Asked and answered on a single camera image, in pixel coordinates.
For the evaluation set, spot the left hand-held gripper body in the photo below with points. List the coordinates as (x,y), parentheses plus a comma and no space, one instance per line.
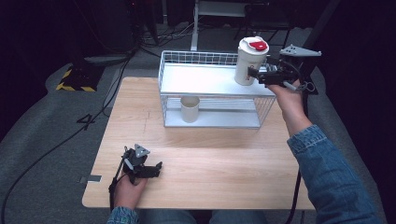
(135,163)

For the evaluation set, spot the white cup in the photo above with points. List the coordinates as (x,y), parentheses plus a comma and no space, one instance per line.
(190,110)

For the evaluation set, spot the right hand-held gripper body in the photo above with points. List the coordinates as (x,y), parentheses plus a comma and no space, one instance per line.
(280,76)

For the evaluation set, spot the grey tape piece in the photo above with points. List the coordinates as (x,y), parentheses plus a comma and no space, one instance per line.
(91,179)

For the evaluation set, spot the grey stand base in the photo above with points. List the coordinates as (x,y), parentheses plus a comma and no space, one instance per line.
(106,59)

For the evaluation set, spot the black metal chair frame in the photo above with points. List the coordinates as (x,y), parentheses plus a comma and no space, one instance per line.
(274,21)

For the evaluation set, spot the white tumbler with red-tab lid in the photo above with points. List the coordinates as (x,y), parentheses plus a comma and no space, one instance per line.
(246,62)

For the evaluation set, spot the person's right hand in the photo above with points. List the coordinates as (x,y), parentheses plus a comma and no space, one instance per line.
(289,99)

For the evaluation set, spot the black stand with base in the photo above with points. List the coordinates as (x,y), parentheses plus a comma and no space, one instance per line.
(323,18)

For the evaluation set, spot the yellow black striped base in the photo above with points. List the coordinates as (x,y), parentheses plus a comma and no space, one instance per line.
(77,81)

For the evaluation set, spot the white metal stand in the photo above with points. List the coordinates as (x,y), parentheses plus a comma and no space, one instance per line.
(195,31)

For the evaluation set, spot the person's left hand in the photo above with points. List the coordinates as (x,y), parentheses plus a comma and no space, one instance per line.
(127,193)

